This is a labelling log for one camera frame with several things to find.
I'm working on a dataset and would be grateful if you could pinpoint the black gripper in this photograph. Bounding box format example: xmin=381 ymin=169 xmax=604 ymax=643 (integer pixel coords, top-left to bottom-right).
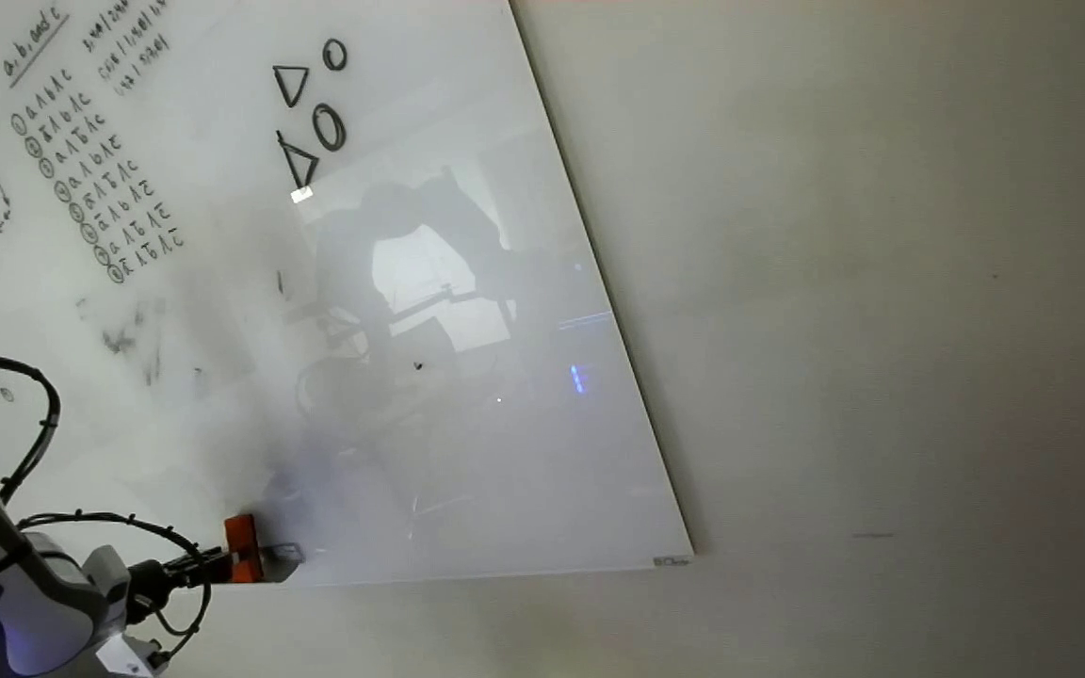
xmin=124 ymin=545 xmax=242 ymax=619

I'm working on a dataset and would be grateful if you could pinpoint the orange whiteboard eraser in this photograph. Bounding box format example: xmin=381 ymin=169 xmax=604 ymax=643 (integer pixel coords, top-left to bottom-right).
xmin=223 ymin=508 xmax=267 ymax=586

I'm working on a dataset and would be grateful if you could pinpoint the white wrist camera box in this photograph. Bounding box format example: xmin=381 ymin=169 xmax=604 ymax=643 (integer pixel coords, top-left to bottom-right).
xmin=95 ymin=634 xmax=179 ymax=678

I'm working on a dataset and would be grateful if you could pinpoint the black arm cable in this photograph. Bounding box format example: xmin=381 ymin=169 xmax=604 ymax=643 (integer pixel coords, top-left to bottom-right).
xmin=0 ymin=343 xmax=215 ymax=660

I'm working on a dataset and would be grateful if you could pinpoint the white wall whiteboard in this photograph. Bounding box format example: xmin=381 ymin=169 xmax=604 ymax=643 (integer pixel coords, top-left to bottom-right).
xmin=0 ymin=0 xmax=697 ymax=596

